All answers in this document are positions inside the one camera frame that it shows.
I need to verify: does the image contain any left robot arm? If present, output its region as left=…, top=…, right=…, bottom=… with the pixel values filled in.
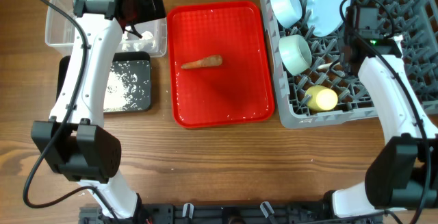
left=31, top=0, right=166, bottom=223

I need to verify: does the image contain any green bowl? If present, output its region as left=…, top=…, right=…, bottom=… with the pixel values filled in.
left=279, top=35, right=312, bottom=75

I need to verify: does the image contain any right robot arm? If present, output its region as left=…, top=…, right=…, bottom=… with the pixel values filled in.
left=331, top=4, right=437, bottom=223

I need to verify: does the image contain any white plastic spoon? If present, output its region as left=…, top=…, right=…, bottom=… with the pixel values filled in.
left=317, top=63, right=331, bottom=70

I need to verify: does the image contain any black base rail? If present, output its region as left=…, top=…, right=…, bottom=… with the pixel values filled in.
left=79, top=201, right=383, bottom=224

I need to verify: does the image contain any red serving tray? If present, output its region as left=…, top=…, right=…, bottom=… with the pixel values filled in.
left=167, top=1, right=274, bottom=129

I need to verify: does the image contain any black plastic tray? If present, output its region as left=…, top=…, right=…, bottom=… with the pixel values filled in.
left=56, top=51, right=153, bottom=114

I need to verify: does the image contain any light blue plate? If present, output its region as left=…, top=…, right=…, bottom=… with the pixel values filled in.
left=306, top=0, right=343, bottom=37

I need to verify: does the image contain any yellow plastic cup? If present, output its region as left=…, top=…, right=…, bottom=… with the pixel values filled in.
left=305, top=85, right=338, bottom=112

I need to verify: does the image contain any white rice pile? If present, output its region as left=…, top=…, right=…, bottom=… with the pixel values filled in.
left=102, top=61, right=151, bottom=112

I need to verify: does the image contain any grey dishwasher rack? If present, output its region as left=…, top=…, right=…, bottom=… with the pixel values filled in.
left=260, top=0, right=437, bottom=129

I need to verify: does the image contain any clear plastic bin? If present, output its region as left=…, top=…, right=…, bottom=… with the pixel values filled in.
left=45, top=0, right=167, bottom=58

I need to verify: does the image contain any orange carrot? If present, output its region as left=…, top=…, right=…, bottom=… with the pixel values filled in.
left=181, top=55, right=223, bottom=70

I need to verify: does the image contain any light blue bowl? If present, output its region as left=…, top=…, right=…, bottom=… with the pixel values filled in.
left=270, top=0, right=302, bottom=28

